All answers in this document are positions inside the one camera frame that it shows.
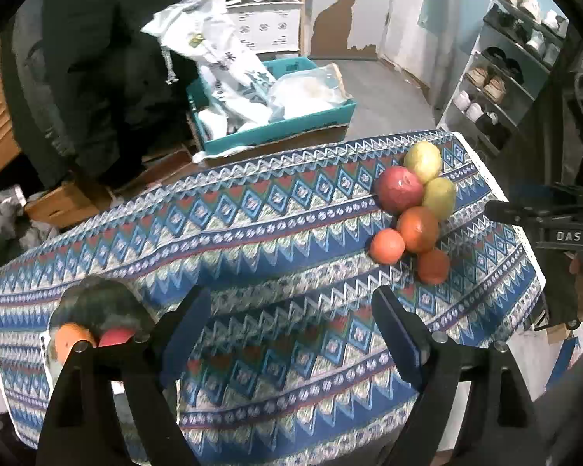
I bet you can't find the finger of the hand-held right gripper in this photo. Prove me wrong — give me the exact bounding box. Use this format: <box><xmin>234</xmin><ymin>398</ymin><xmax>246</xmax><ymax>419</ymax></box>
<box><xmin>484</xmin><ymin>200</ymin><xmax>552</xmax><ymax>234</ymax></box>
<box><xmin>509</xmin><ymin>182</ymin><xmax>564</xmax><ymax>202</ymax></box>

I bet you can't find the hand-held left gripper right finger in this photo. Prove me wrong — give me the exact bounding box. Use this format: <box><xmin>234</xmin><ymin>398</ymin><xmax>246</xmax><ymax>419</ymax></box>
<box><xmin>372</xmin><ymin>286</ymin><xmax>550</xmax><ymax>466</ymax></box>

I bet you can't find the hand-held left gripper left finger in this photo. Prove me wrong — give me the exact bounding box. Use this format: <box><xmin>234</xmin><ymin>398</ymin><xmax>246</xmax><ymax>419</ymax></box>
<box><xmin>36</xmin><ymin>285</ymin><xmax>212</xmax><ymax>466</ymax></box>

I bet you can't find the yellow-green pear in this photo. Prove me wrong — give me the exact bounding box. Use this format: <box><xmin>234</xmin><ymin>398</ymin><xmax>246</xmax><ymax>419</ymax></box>
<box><xmin>403</xmin><ymin>141</ymin><xmax>443</xmax><ymax>184</ymax></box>
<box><xmin>420</xmin><ymin>177</ymin><xmax>456</xmax><ymax>221</ymax></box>

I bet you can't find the red apple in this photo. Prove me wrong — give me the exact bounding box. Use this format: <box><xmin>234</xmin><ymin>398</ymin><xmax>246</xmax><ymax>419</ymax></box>
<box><xmin>373</xmin><ymin>165</ymin><xmax>426</xmax><ymax>214</ymax></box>
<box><xmin>97</xmin><ymin>327</ymin><xmax>137</xmax><ymax>349</ymax></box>

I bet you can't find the small orange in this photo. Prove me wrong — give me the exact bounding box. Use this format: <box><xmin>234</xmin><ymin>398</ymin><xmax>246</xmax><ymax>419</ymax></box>
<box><xmin>369</xmin><ymin>228</ymin><xmax>406</xmax><ymax>266</ymax></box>
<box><xmin>415</xmin><ymin>249</ymin><xmax>451</xmax><ymax>286</ymax></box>
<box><xmin>53</xmin><ymin>324</ymin><xmax>98</xmax><ymax>365</ymax></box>

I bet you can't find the dark bag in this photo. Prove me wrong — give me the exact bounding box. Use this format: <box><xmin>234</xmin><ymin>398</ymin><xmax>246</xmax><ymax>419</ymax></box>
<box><xmin>539</xmin><ymin>24</ymin><xmax>583</xmax><ymax>188</ymax></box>

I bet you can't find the dark bowl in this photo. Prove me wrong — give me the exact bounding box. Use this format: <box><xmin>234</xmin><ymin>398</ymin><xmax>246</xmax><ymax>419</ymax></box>
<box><xmin>46</xmin><ymin>276</ymin><xmax>156</xmax><ymax>379</ymax></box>

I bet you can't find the large orange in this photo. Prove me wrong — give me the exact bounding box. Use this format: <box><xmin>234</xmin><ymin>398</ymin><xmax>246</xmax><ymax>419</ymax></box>
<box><xmin>396</xmin><ymin>206</ymin><xmax>440</xmax><ymax>254</ymax></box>

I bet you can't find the group of shoes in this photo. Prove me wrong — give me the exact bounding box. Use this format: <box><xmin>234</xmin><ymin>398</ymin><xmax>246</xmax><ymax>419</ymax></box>
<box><xmin>454</xmin><ymin>0</ymin><xmax>567</xmax><ymax>149</ymax></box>

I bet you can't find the patterned blue tablecloth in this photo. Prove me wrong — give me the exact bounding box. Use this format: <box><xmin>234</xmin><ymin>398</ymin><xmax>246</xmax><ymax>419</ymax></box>
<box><xmin>0</xmin><ymin>129</ymin><xmax>547</xmax><ymax>466</ymax></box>

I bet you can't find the white shoe rack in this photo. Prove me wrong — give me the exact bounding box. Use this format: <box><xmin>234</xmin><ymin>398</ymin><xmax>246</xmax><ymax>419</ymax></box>
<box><xmin>437</xmin><ymin>0</ymin><xmax>571</xmax><ymax>156</ymax></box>

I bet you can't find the wooden box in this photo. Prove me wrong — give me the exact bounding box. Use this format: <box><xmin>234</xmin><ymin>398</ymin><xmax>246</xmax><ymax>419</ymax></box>
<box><xmin>24</xmin><ymin>175</ymin><xmax>115</xmax><ymax>229</ymax></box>

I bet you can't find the grey cloth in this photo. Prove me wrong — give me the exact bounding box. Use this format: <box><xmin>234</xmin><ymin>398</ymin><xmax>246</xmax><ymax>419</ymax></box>
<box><xmin>0</xmin><ymin>187</ymin><xmax>54</xmax><ymax>263</ymax></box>

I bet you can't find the teal cardboard box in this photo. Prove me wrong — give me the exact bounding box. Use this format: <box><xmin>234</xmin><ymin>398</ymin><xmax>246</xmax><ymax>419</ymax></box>
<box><xmin>185</xmin><ymin>57</ymin><xmax>358</xmax><ymax>156</ymax></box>

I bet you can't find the clear plastic bag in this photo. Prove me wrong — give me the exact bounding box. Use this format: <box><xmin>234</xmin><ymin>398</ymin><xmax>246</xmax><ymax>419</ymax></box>
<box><xmin>267</xmin><ymin>63</ymin><xmax>353</xmax><ymax>120</ymax></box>

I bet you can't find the dark jacket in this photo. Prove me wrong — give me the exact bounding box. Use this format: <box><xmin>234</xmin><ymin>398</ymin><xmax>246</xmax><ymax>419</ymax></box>
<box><xmin>0</xmin><ymin>0</ymin><xmax>200</xmax><ymax>190</ymax></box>

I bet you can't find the white rice bag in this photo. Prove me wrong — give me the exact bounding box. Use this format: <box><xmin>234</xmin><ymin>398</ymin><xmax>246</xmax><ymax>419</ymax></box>
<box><xmin>140</xmin><ymin>0</ymin><xmax>278</xmax><ymax>132</ymax></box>

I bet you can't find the white patterned crate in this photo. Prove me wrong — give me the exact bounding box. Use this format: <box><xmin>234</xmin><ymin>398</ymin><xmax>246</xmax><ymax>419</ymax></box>
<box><xmin>226</xmin><ymin>0</ymin><xmax>304</xmax><ymax>54</ymax></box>

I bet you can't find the wooden shelf frame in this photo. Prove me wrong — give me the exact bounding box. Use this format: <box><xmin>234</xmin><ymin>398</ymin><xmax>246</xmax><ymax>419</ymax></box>
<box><xmin>193</xmin><ymin>0</ymin><xmax>307</xmax><ymax>56</ymax></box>

